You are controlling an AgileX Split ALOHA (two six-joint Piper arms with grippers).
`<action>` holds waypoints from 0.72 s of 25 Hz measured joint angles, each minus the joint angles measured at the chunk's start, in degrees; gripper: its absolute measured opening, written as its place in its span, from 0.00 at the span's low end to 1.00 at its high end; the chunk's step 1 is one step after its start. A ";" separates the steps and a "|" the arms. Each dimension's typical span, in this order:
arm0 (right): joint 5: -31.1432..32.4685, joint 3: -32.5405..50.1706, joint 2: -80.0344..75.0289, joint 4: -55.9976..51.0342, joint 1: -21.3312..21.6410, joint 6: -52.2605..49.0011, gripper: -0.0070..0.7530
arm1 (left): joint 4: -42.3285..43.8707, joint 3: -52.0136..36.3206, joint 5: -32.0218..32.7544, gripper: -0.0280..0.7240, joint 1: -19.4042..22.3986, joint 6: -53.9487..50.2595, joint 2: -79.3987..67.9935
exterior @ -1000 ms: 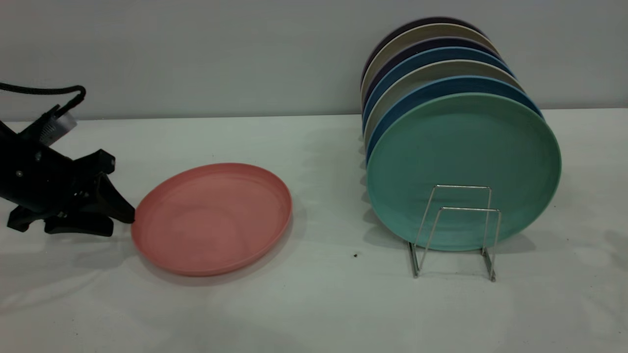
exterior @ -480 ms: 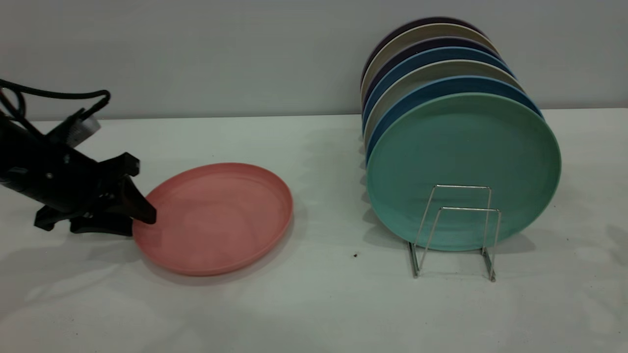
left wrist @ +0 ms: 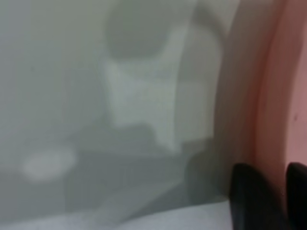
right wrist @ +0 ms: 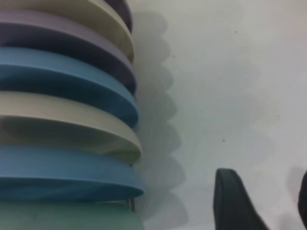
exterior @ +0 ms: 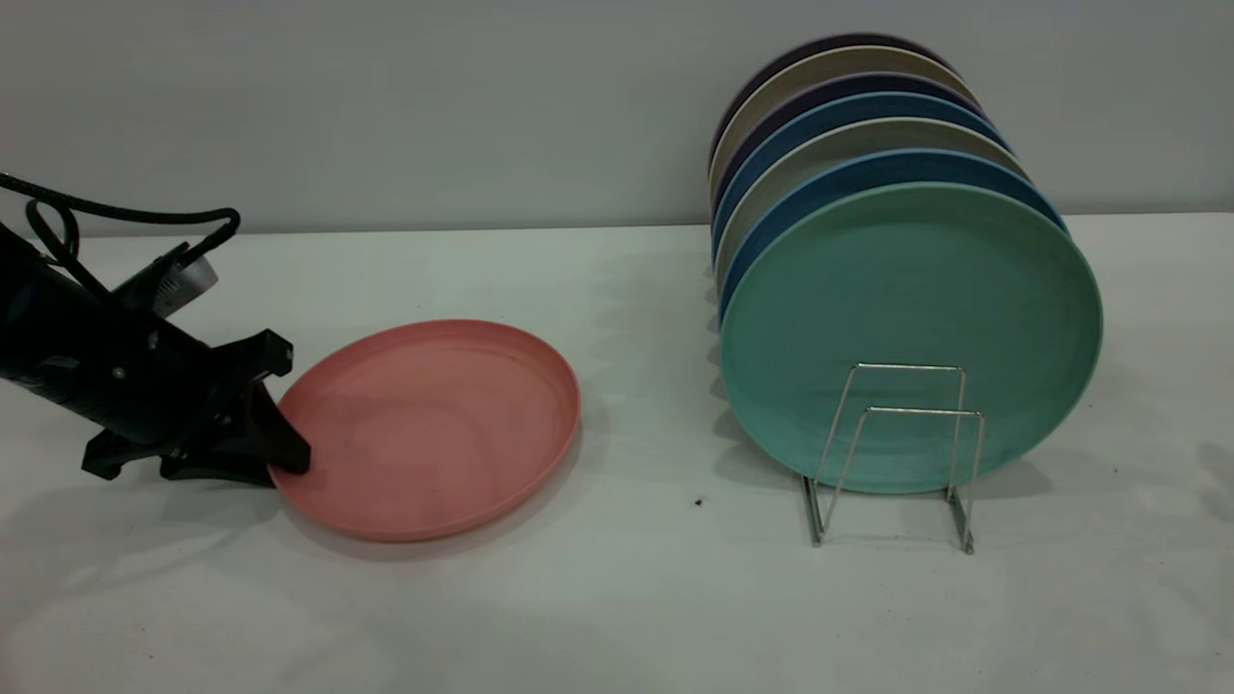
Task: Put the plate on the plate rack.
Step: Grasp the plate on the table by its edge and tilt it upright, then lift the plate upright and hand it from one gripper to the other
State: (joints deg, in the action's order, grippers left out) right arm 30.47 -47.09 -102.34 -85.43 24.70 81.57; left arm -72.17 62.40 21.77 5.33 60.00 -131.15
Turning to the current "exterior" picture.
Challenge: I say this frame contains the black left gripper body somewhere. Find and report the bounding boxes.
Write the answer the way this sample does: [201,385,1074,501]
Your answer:
[39,294,294,481]

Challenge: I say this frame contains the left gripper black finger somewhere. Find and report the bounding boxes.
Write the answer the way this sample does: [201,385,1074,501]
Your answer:
[246,381,312,475]
[159,445,277,487]

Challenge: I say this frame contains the pink round plate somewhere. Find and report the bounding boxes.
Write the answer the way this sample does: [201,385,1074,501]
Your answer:
[268,319,582,544]

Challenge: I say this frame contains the green round plate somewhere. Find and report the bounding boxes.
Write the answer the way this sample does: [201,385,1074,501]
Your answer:
[719,182,1104,496]

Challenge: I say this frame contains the beige round plate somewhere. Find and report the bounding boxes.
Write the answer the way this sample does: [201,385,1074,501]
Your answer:
[709,47,965,209]
[714,117,1031,292]

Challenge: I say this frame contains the blue round plate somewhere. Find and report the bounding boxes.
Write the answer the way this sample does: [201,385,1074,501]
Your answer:
[717,148,1069,325]
[711,92,1011,263]

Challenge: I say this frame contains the dark navy round plate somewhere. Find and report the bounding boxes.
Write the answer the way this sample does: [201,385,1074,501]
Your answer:
[711,73,984,219]

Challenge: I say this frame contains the dark purple round plate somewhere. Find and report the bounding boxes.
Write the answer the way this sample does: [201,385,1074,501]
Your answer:
[709,34,952,171]

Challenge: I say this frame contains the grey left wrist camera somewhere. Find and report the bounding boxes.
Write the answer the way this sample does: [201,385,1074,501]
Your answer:
[114,243,220,317]

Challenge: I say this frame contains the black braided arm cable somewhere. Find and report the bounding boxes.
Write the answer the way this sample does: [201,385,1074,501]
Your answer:
[0,173,241,292]

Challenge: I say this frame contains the silver wire plate rack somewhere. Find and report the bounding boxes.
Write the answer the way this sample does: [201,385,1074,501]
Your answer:
[797,362,987,557]

